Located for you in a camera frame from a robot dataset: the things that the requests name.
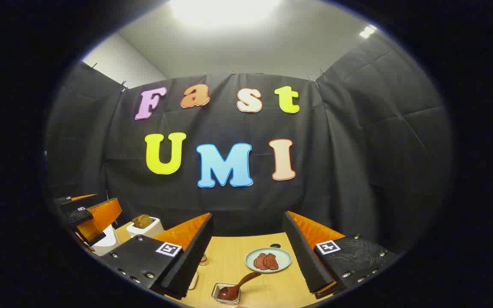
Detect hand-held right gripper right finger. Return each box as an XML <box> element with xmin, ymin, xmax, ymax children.
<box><xmin>282</xmin><ymin>210</ymin><xmax>401</xmax><ymax>299</ymax></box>

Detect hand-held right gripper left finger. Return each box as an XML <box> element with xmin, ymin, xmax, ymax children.
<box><xmin>100</xmin><ymin>213</ymin><xmax>214</xmax><ymax>300</ymax></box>

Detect white rice cooker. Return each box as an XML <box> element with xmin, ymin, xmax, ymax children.
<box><xmin>92</xmin><ymin>225</ymin><xmax>121</xmax><ymax>256</ymax></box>

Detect metal wire chopstick holder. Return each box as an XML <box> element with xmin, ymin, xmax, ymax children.
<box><xmin>211</xmin><ymin>282</ymin><xmax>242</xmax><ymax>305</ymax></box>

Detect brown wooden spoon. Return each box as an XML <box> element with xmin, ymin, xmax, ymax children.
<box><xmin>218</xmin><ymin>272</ymin><xmax>262</xmax><ymax>301</ymax></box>

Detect pale green plate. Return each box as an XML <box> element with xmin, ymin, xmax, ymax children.
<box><xmin>245</xmin><ymin>247</ymin><xmax>292</xmax><ymax>273</ymax></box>

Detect white toaster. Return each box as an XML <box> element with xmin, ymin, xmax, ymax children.
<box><xmin>126</xmin><ymin>216</ymin><xmax>164</xmax><ymax>239</ymax></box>

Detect black backdrop cloth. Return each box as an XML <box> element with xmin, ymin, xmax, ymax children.
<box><xmin>45</xmin><ymin>32</ymin><xmax>452</xmax><ymax>257</ymax></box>

